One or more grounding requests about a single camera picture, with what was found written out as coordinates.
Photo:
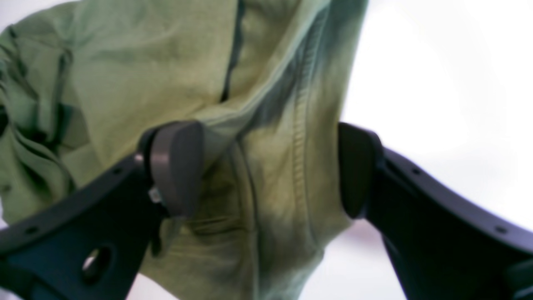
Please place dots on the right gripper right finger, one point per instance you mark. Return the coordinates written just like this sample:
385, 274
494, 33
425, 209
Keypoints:
441, 246

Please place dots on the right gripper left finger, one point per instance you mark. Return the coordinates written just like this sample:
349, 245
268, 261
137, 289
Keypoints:
90, 246

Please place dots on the olive green T-shirt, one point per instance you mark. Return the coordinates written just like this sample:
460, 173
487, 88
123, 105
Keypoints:
81, 81

